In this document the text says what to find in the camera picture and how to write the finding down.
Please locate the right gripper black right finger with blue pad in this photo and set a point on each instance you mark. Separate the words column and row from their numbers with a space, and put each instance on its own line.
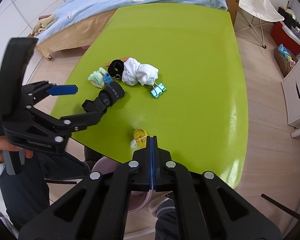
column 202, row 206

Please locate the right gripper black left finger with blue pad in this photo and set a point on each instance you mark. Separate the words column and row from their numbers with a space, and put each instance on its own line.
column 97, row 207

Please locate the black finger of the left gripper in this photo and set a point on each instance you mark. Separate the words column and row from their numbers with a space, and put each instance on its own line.
column 79, row 122

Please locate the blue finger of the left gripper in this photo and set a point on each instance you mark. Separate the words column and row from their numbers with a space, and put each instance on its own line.
column 56, row 90

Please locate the green white sock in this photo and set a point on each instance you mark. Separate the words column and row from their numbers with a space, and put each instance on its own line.
column 97, row 77

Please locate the black strap glove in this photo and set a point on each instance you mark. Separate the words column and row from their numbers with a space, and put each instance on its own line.
column 106, row 98

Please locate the white cloth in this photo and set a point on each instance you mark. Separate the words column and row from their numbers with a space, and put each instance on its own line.
column 134, row 72

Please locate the blue binder clip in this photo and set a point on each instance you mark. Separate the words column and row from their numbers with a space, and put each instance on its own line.
column 109, row 79
column 157, row 89

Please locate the person's left hand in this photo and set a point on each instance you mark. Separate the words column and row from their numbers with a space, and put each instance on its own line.
column 2, row 151

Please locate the black tape roll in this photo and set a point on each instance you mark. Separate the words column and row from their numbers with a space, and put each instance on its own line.
column 115, row 69

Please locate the folded beige towel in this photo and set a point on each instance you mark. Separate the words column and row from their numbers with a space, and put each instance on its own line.
column 43, row 24

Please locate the wooden bed with blue blanket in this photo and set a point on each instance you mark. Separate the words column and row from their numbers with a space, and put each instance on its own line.
column 79, row 22

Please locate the wooden clothespin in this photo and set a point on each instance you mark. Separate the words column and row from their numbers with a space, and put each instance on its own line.
column 124, row 59

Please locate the green table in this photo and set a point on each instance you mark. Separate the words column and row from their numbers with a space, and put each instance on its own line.
column 201, row 118

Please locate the white drawer cabinet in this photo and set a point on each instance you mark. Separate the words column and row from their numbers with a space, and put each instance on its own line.
column 291, row 89

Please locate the brown basket with toys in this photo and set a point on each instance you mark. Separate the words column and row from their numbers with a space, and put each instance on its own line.
column 285, row 59

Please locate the red storage box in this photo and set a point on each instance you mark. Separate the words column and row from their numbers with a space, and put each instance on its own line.
column 281, row 34

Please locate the white folding chair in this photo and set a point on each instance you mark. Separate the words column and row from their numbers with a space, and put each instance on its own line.
column 256, row 14

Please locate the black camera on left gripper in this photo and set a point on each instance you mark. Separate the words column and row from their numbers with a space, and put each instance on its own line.
column 16, row 58

